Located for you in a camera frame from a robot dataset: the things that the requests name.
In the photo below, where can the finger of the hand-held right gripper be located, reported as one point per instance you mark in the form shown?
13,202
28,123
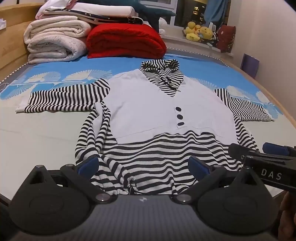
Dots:
242,151
275,148

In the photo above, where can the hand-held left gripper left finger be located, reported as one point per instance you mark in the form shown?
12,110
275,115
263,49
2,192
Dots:
89,166

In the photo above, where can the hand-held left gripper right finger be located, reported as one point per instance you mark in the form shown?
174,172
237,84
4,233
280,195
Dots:
198,168

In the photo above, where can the striped hoodie with white vest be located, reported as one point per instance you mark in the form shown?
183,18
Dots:
150,104

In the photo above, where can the person's right hand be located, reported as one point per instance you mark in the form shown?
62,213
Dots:
288,213

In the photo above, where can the blue and white bed sheet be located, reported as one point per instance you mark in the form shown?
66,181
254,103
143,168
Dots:
41,136

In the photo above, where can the dark red plush toy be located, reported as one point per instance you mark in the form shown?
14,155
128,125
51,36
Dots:
225,37

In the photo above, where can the yellow plush toy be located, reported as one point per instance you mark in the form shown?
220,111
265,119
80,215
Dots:
206,32
192,30

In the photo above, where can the white windowsill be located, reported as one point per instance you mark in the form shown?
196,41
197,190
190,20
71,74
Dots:
175,40

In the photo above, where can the red folded blanket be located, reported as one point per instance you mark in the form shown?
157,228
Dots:
124,40

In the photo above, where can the cream folded quilt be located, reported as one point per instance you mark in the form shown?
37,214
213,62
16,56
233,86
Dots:
53,39

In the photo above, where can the blue curtain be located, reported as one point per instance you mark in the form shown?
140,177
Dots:
216,12

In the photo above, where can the white plush toy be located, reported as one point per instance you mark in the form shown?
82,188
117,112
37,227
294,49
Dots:
163,24

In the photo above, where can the navy patterned cloth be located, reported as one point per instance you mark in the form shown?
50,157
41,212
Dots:
111,19

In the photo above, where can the window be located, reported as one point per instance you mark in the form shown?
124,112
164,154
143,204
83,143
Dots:
189,11

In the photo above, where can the white folded sheets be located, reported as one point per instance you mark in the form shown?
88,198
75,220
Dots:
97,9

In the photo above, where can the teal shark plush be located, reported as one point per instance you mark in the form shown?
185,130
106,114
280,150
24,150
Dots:
148,10

